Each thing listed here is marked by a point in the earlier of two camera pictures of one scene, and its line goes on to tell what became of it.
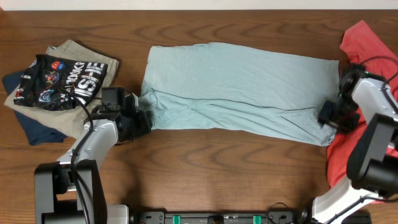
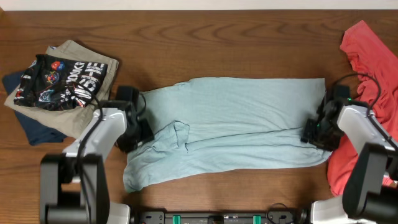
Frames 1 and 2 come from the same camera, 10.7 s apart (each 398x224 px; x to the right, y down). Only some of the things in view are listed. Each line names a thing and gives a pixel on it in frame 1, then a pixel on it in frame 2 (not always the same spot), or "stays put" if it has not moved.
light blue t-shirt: (239, 90) to (209, 126)
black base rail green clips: (217, 218) stays put
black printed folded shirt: (58, 84) stays put
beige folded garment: (69, 121) stays put
